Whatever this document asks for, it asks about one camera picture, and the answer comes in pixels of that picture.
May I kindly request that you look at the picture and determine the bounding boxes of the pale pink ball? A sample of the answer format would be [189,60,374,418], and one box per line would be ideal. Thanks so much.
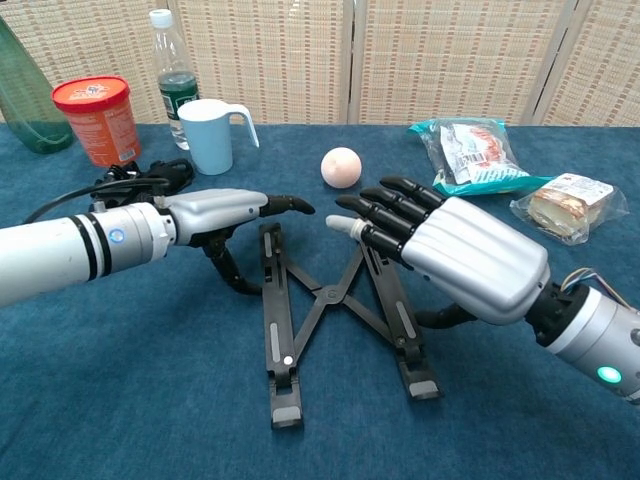
[320,146,362,190]

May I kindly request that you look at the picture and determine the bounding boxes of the clear wrapped bread slice pack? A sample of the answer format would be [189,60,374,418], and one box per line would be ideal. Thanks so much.
[509,172,630,246]

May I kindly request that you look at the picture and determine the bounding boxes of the light blue cup white handle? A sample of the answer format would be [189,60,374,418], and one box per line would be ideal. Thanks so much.
[177,98,261,176]

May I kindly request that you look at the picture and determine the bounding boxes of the clear water bottle green label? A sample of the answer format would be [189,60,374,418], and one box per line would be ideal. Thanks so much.
[148,8,200,151]

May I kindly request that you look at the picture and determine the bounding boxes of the multicoloured wrist wires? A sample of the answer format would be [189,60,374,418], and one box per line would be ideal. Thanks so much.
[559,268,629,302]

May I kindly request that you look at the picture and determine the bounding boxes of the green plastic spray bottle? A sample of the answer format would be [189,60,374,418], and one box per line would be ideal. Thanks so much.
[0,14,75,155]

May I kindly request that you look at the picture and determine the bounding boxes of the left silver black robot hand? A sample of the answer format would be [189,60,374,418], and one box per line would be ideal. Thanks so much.
[160,188,317,296]

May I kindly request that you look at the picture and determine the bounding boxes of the blue felt table cover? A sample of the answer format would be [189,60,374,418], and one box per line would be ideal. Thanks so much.
[0,122,640,480]

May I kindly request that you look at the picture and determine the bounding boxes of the woven bamboo folding screen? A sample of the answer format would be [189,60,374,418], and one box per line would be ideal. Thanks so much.
[0,0,640,127]

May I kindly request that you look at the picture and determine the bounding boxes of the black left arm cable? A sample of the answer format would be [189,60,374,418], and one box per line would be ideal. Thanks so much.
[22,177,171,225]

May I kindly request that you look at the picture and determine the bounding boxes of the teal plastic snack package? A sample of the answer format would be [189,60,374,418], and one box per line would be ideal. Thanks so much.
[407,116,554,200]

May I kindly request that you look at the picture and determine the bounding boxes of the orange tub with red lid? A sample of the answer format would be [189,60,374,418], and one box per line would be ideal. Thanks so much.
[51,75,143,168]

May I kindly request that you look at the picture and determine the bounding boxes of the black strap with camera mount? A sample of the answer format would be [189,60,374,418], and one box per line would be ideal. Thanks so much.
[88,158,195,214]

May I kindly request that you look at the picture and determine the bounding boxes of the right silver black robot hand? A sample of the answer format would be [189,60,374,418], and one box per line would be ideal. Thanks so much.
[325,175,551,330]

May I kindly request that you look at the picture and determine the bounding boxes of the black folding laptop stand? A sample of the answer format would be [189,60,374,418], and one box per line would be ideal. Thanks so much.
[258,222,445,431]

